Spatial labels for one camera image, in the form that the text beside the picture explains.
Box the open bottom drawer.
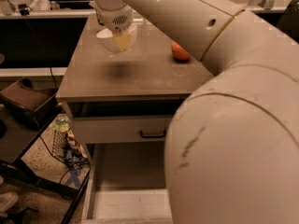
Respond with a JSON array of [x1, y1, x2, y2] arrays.
[[81, 142, 173, 224]]

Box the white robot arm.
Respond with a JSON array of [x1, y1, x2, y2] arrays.
[[95, 0, 299, 224]]

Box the brown box on side table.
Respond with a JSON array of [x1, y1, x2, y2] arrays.
[[0, 77, 57, 130]]

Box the black side table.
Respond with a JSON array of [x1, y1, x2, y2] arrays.
[[0, 106, 90, 224]]

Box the wire basket with snacks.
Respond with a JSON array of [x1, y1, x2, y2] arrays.
[[51, 115, 85, 165]]

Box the white bowl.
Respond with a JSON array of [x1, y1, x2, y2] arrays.
[[96, 24, 137, 53]]

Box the closed upper drawer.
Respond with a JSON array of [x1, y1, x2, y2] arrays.
[[69, 116, 171, 144]]

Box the red apple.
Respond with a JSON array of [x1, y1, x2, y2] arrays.
[[171, 42, 191, 61]]

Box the black drawer handle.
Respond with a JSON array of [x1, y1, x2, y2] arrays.
[[139, 130, 166, 139]]

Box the tangled black cables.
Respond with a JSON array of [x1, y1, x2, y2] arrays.
[[58, 156, 92, 189]]

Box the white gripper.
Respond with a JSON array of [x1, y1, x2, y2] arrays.
[[96, 5, 134, 51]]

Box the white shoe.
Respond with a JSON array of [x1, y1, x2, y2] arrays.
[[0, 191, 19, 212]]

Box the grey drawer cabinet table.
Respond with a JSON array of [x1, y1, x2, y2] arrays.
[[55, 11, 216, 224]]

